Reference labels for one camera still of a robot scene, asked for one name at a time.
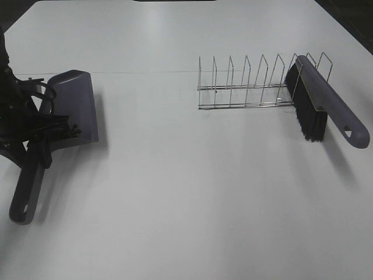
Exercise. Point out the purple plastic dustpan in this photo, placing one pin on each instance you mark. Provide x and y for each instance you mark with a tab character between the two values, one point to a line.
75	99

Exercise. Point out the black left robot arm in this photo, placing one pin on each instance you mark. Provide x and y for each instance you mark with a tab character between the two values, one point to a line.
6	71

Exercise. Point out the metal wire rack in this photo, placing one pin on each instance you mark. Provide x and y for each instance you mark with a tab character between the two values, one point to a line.
259	83

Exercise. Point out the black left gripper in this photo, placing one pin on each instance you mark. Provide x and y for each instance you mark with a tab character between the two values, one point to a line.
27	114

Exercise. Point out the purple brush with black bristles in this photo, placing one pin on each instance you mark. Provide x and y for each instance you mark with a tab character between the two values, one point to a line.
315	101

